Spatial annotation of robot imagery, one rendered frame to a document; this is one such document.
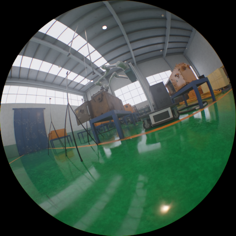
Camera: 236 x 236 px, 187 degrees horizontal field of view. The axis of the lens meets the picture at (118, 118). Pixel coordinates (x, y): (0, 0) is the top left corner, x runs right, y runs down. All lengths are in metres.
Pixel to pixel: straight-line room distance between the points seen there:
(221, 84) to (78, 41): 11.00
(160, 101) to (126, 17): 8.99
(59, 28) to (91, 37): 3.50
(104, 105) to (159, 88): 1.36
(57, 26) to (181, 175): 9.35
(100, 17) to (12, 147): 14.27
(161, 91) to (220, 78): 4.07
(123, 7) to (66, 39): 5.97
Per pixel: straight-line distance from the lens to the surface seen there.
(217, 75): 5.07
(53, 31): 9.09
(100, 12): 8.78
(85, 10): 8.68
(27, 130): 10.06
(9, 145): 10.60
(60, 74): 11.84
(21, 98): 11.75
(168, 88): 3.45
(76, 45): 9.36
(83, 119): 2.23
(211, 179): 0.43
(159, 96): 1.56
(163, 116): 1.47
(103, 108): 1.88
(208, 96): 3.83
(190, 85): 2.05
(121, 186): 0.45
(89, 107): 2.10
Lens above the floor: 0.34
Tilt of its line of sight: 4 degrees up
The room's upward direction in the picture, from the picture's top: 19 degrees counter-clockwise
